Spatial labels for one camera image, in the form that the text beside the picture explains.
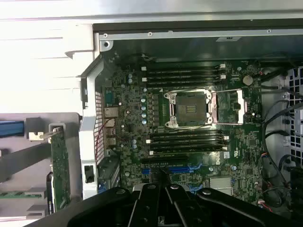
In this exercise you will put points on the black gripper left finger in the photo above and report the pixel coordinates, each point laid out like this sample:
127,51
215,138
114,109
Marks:
146,208

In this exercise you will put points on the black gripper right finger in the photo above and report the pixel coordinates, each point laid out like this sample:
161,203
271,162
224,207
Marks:
180,208

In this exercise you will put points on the silver chipset heatsink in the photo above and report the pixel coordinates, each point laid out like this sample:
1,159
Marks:
220,184

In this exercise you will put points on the long black expansion slot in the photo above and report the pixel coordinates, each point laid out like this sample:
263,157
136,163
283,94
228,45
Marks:
165,156

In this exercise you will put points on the RAM slot with white latches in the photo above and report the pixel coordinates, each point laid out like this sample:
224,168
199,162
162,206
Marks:
187,140
187,151
184,79
184,68

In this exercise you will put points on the silver USB port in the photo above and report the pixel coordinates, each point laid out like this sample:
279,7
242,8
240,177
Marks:
111,143
110,132

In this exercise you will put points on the CPU socket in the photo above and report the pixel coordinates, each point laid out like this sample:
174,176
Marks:
187,108

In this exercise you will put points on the silver network port block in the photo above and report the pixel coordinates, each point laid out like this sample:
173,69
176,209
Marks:
110,113

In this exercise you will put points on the black PC case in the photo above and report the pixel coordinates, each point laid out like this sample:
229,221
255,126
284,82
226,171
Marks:
90,123

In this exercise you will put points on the green motherboard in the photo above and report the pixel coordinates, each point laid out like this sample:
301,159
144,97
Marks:
132,94

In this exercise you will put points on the teal port connector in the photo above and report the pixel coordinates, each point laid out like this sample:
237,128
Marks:
110,97

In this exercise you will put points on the grey parts rack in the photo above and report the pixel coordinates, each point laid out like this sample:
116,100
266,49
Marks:
23,184

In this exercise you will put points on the green RAM stick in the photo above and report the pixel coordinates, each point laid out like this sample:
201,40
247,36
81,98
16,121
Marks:
21,194

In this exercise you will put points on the perforated metal drive cage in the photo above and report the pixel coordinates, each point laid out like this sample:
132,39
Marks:
296,123

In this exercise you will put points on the silver coin battery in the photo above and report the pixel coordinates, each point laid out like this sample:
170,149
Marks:
248,80

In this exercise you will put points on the hard disk with blue rails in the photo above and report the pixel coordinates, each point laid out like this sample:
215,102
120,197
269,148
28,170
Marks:
11,130

